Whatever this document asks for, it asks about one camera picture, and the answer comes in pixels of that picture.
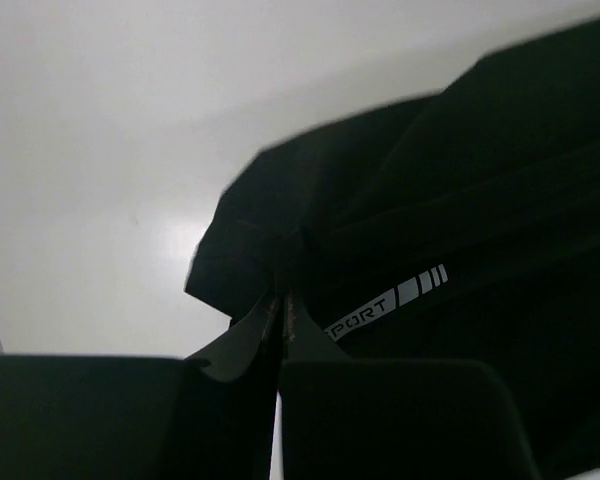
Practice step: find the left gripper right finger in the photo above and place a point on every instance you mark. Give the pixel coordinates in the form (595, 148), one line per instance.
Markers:
(392, 419)

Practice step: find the black shorts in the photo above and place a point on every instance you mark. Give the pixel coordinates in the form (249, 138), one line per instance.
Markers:
(464, 224)

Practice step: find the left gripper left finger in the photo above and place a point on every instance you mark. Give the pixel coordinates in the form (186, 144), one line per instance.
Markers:
(207, 416)

